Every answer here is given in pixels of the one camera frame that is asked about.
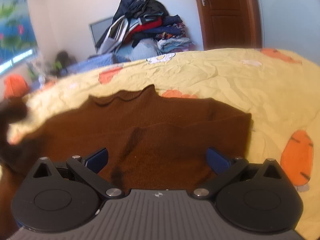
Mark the dark bag with green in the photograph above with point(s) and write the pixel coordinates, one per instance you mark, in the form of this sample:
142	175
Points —
61	60

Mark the lotus wall poster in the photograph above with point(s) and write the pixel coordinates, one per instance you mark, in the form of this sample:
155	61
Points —
15	27

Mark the blue blanket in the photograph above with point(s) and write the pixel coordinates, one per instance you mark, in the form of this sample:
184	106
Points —
100	61

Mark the light blue pillow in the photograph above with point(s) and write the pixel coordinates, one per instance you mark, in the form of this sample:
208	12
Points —
140	51

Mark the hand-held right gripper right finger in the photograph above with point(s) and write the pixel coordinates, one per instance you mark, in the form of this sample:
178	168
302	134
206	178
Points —
218	160

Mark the pile of mixed clothes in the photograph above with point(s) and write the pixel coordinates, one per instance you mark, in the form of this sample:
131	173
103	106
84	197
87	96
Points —
147	20

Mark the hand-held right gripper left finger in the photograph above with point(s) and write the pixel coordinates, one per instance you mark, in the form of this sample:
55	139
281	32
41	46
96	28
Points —
98	159

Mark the yellow carrot print bed sheet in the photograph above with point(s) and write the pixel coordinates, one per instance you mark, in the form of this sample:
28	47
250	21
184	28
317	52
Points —
225	80

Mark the brown knit sweater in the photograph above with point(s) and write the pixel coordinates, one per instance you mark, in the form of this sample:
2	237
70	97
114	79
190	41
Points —
162	130

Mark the brown wooden door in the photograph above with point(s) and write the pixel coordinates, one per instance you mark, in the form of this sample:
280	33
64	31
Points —
225	15

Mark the grey framed board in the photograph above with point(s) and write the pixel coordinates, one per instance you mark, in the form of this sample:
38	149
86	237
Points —
100	32

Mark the orange bag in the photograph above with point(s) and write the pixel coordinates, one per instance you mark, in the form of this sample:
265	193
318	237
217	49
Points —
15	86

